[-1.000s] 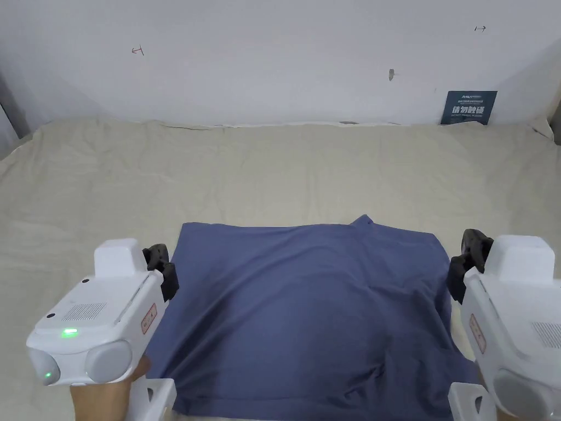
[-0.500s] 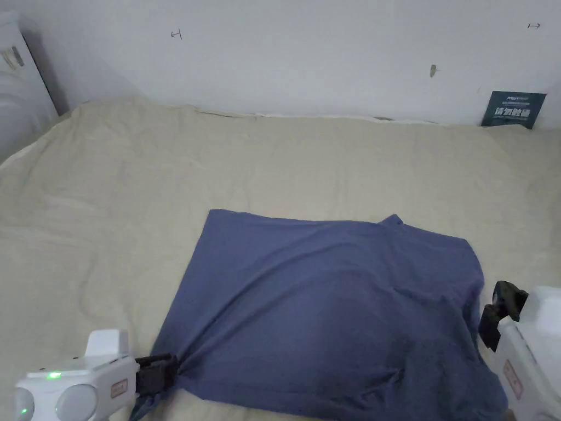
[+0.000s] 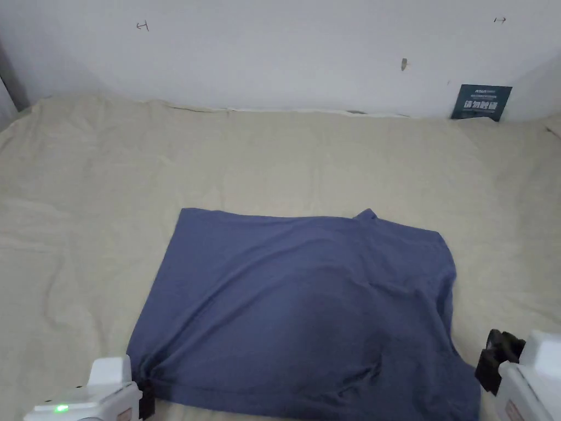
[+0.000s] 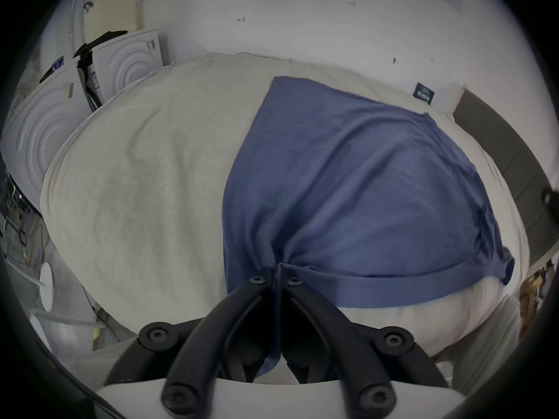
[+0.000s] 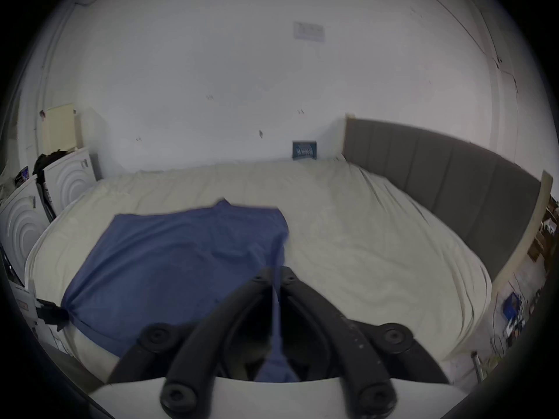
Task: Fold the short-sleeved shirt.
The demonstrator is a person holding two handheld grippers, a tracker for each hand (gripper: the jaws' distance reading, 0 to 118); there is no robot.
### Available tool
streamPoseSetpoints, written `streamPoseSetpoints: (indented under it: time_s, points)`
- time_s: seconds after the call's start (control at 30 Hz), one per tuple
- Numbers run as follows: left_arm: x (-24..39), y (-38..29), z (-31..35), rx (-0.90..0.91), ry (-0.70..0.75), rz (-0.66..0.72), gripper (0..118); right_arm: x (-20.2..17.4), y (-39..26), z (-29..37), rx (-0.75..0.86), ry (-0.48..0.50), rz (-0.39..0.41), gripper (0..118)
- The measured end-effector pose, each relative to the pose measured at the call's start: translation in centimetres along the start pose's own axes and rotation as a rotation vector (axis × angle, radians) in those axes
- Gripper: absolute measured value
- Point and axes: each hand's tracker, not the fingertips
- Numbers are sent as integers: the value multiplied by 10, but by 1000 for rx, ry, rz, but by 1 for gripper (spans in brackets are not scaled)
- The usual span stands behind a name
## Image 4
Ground white round-based stand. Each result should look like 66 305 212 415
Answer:
38 262 56 311

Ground cream cardboard sheet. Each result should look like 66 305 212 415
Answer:
83 0 139 39

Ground grey padded headboard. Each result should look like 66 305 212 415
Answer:
453 89 559 256

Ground bed with beige sheet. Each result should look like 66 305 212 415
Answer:
40 52 531 365

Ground white washing machine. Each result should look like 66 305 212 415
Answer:
0 58 95 214
89 29 169 104

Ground dark blue shirt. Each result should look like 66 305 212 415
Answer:
222 76 516 379

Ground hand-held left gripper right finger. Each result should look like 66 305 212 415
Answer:
279 274 451 416

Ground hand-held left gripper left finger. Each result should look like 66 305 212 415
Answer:
104 274 277 416

